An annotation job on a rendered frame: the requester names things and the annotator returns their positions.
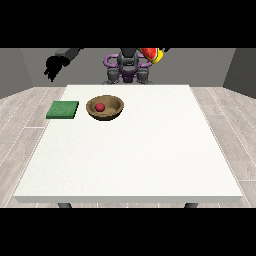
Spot green square pad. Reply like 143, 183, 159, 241
45, 100, 80, 120

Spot brown wooden bowl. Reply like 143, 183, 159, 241
85, 94, 126, 122

